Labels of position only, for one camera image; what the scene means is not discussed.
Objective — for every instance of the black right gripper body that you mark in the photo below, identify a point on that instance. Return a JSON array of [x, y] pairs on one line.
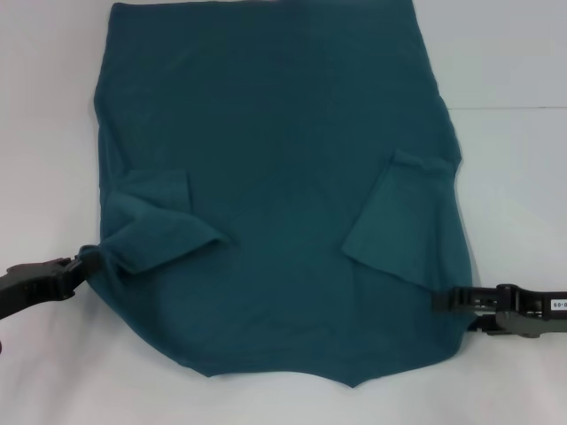
[[531, 314]]

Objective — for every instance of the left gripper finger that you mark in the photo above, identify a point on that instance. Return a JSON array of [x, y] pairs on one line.
[[88, 268]]

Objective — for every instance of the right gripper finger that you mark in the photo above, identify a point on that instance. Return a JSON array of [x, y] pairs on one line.
[[486, 324], [456, 301]]

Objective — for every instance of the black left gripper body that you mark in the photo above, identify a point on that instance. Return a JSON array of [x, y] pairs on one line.
[[26, 288]]

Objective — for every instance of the teal blue shirt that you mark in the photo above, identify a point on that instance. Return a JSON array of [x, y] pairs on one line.
[[274, 133]]

